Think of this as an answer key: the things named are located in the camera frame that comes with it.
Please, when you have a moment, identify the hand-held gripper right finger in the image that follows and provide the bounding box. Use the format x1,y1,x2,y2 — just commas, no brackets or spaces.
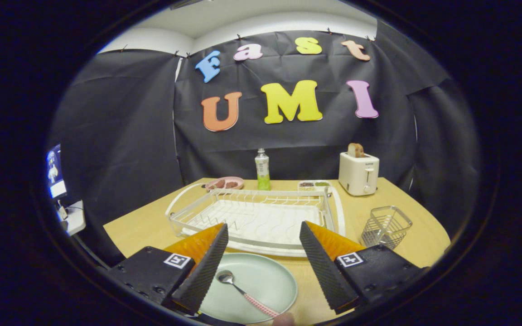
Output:
299,221,427,315

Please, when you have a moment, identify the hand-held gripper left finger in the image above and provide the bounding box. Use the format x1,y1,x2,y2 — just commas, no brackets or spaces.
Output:
107,223,229,315

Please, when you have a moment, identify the spoon with pink checked handle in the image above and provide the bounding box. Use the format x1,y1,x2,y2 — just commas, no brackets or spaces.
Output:
216,270,280,318

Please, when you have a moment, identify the light green plate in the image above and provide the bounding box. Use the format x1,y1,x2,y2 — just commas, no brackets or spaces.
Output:
199,252,298,325

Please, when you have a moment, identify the metal wire basket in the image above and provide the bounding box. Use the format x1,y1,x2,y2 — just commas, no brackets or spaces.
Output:
360,206,413,250

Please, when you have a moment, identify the white wire dish rack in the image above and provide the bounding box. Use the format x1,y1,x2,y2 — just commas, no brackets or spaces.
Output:
165,182,346,258

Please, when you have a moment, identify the white divided sauce dish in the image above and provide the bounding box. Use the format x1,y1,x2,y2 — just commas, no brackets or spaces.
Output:
298,180,333,191

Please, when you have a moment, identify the pink plate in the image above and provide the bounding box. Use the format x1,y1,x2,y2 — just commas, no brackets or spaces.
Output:
205,176,245,192

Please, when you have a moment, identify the white toaster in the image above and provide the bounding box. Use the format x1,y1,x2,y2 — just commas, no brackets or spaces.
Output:
338,152,380,197

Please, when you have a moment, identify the green drink bottle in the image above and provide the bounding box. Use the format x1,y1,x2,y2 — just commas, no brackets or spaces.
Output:
255,148,271,191

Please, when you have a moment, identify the white side table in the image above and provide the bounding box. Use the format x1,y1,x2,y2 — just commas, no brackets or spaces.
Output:
57,201,86,237

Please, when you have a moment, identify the black backdrop cloth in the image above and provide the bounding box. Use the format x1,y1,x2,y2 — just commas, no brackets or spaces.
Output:
48,20,481,263

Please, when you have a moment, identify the computer monitor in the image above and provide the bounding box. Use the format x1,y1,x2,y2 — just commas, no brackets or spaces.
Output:
46,144,68,200

